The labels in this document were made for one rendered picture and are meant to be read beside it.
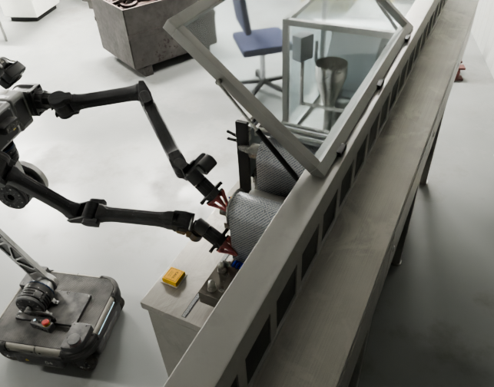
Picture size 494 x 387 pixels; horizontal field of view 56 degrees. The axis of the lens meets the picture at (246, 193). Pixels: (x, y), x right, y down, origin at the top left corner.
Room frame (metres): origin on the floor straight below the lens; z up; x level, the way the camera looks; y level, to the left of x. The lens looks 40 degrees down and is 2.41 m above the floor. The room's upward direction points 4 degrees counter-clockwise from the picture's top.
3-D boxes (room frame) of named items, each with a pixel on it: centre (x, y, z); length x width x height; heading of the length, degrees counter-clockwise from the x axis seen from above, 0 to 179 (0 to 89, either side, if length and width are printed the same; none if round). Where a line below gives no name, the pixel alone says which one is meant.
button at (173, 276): (1.28, 0.32, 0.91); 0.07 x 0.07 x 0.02; 61
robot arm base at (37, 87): (1.87, 0.86, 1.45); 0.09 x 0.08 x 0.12; 167
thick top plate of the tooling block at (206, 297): (1.07, -0.01, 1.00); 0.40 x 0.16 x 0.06; 61
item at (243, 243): (1.19, -0.03, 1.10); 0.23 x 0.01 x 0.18; 61
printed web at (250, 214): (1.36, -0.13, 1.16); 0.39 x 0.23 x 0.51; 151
